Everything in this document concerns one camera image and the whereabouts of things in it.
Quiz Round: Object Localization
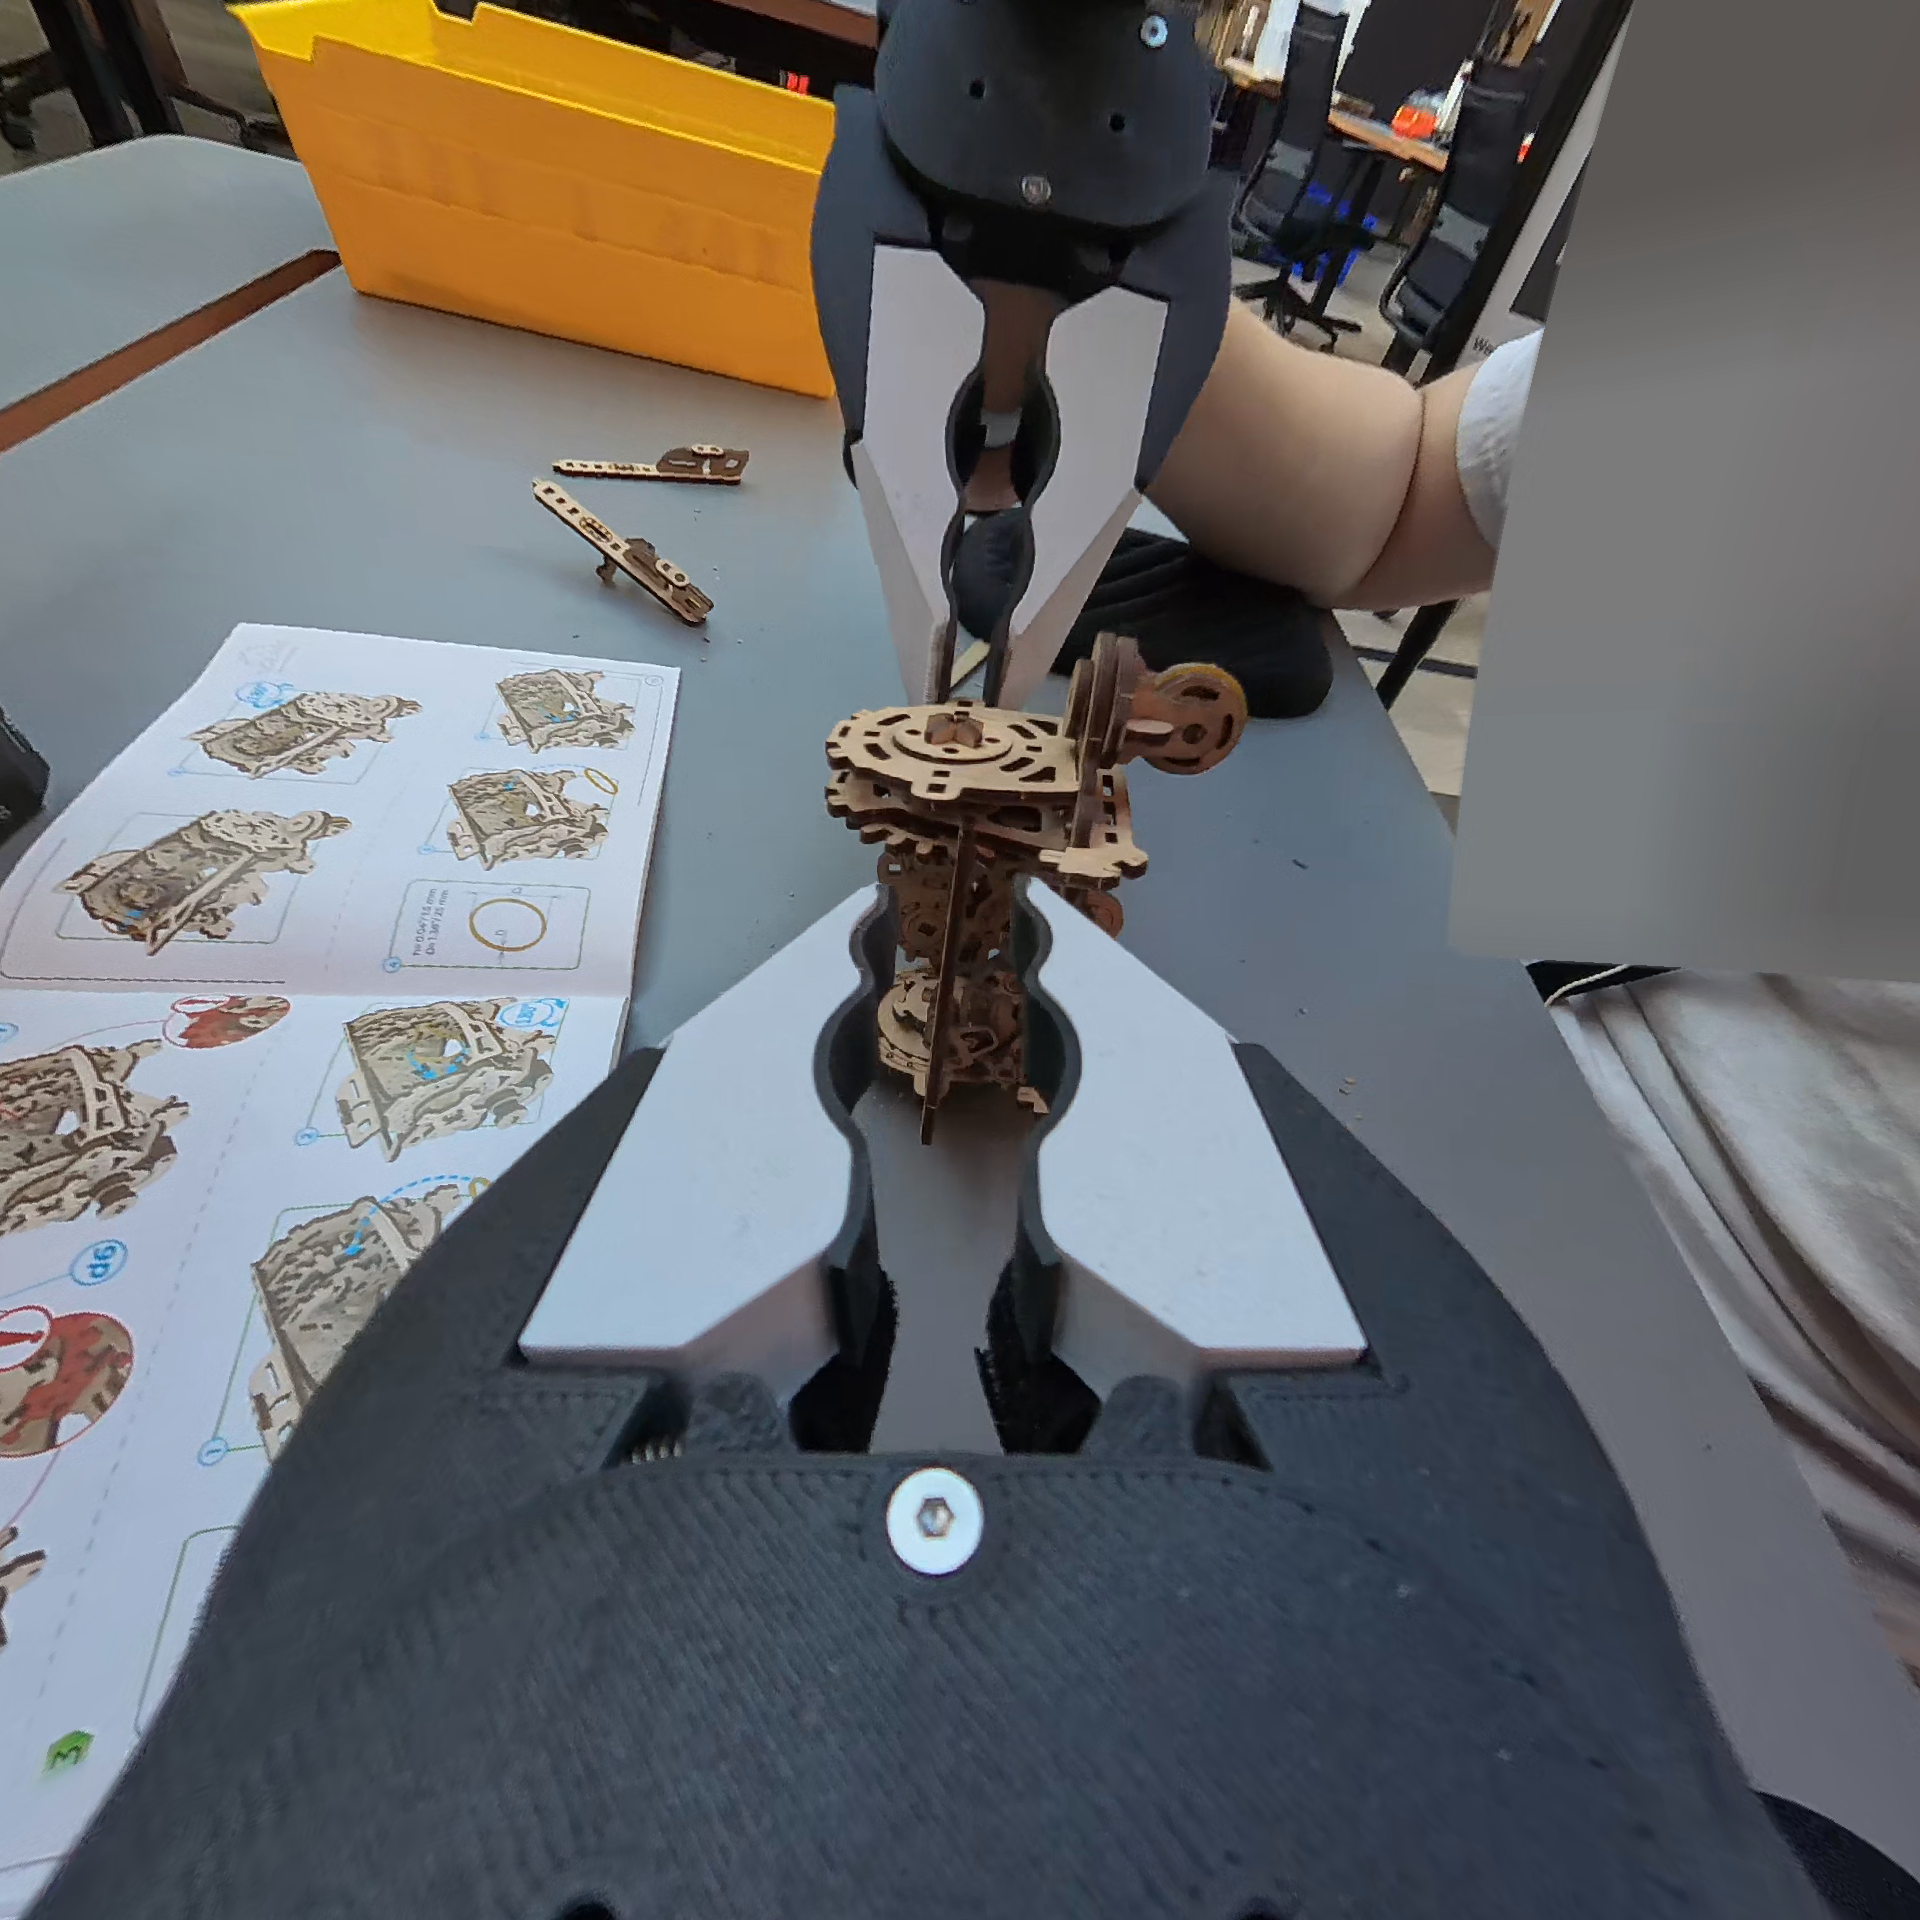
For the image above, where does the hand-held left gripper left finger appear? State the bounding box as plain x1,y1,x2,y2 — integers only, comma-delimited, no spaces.
518,882,904,1448

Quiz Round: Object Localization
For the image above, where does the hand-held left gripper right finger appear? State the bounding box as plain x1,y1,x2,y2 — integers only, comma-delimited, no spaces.
984,882,1371,1448

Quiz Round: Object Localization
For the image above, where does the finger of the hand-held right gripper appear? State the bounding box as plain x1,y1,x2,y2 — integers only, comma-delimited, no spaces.
985,289,1174,712
851,243,985,712

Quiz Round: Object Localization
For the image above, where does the wooden mechanical puzzle model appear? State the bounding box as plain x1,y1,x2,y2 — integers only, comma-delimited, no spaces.
827,628,1252,1149

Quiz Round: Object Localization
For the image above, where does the person's right forearm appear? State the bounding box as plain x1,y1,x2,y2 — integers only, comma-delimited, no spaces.
1154,301,1504,612

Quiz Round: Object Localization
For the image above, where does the neighbouring grey desk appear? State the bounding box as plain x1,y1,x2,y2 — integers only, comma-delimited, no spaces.
0,135,339,419

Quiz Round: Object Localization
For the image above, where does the black mesh pad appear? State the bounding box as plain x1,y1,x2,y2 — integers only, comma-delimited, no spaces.
958,518,1337,725

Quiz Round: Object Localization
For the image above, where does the flat wooden puzzle strip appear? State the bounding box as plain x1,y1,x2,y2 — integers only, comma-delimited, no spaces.
551,443,748,488

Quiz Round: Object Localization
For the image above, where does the black office chair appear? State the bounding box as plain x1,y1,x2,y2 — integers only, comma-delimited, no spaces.
1379,58,1551,378
1228,0,1385,352

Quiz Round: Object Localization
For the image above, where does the wooden puzzle strip with peg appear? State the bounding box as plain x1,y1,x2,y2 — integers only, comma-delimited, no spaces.
531,478,717,628

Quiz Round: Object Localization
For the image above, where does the black chair base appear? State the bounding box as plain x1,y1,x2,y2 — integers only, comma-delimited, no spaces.
1371,602,1462,712

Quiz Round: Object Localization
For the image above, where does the yellow plastic bin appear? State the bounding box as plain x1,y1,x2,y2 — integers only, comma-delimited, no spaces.
231,0,842,401

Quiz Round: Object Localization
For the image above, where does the puzzle instruction booklet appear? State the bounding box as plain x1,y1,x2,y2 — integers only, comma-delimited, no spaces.
0,622,684,1863

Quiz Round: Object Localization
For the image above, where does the person's light grey shirt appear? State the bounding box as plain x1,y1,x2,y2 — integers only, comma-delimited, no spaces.
1445,328,1920,1665

